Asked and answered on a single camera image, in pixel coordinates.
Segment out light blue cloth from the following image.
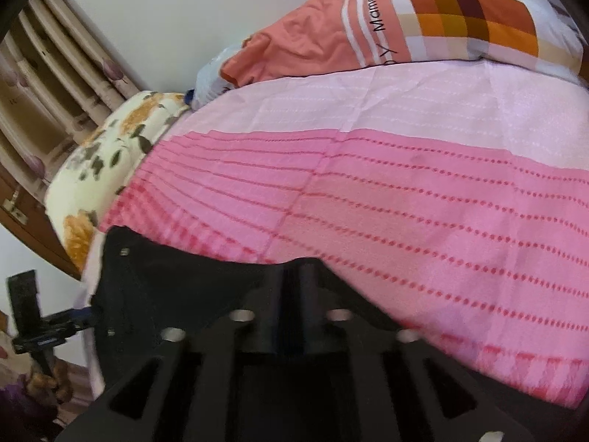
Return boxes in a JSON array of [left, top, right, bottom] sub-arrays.
[[184, 44, 241, 111]]

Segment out beige floral curtain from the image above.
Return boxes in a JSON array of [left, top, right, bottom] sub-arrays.
[[1, 0, 139, 201]]

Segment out orange plaid folded blanket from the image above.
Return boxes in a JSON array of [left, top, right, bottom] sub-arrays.
[[220, 0, 588, 87]]

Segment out pink checked bedsheet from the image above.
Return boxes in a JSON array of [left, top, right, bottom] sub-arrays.
[[100, 61, 588, 407]]

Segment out brown wooden furniture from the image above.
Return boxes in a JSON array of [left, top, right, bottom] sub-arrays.
[[1, 166, 80, 280]]

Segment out black pants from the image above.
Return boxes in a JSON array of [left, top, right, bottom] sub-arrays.
[[90, 224, 406, 401]]

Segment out floral cream pillow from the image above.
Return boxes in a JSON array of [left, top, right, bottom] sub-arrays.
[[45, 91, 189, 273]]

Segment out person's left hand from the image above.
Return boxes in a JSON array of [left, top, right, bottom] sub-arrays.
[[25, 358, 74, 406]]

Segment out purple floral sleeve forearm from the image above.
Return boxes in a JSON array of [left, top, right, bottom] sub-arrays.
[[1, 370, 63, 441]]

